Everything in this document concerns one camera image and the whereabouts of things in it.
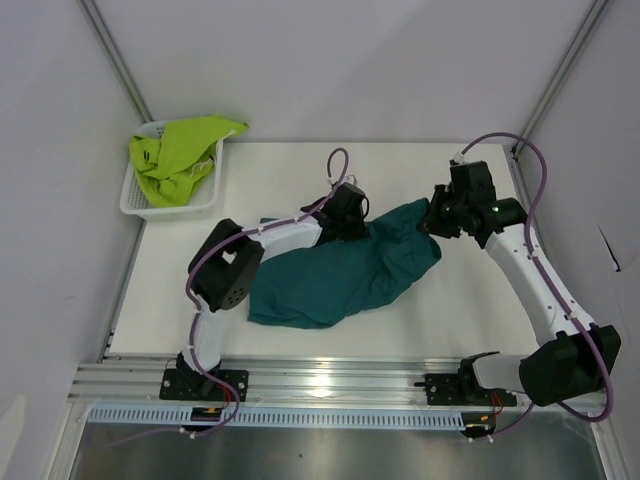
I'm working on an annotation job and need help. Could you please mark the teal green shorts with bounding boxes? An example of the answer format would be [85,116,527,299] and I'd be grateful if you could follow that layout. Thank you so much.
[248,198,442,329]

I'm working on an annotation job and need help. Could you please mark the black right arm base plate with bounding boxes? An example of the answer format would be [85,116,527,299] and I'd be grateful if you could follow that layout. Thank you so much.
[413,373,517,407]

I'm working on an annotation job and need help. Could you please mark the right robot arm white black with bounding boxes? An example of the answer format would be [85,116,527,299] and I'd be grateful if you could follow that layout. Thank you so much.
[418,160,621,406]

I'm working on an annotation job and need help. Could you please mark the aluminium mounting rail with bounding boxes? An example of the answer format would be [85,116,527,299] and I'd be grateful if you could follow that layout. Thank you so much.
[67,355,614,413]

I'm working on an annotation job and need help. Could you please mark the left aluminium frame post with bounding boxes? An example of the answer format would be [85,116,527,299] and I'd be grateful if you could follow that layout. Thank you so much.
[77,0,153,123]

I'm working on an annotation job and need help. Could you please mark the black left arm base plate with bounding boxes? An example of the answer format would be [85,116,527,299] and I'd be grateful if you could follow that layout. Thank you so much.
[159,355,250,402]

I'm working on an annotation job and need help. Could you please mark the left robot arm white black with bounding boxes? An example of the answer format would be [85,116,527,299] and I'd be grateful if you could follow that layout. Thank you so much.
[176,182,368,400]

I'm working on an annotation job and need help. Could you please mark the white plastic basket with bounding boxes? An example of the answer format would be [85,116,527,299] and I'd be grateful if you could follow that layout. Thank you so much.
[119,138,226,221]

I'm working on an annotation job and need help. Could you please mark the lime green shorts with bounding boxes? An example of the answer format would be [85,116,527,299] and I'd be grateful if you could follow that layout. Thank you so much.
[128,115,249,208]

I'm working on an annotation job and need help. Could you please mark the aluminium frame post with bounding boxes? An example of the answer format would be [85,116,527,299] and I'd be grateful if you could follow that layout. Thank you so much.
[77,0,153,123]
[520,0,613,140]

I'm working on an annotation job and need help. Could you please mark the right aluminium frame post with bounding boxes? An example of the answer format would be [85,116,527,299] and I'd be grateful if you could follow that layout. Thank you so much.
[520,0,613,140]

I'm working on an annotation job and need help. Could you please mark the slotted white cable duct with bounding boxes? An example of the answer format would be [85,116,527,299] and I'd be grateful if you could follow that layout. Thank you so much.
[87,404,465,431]

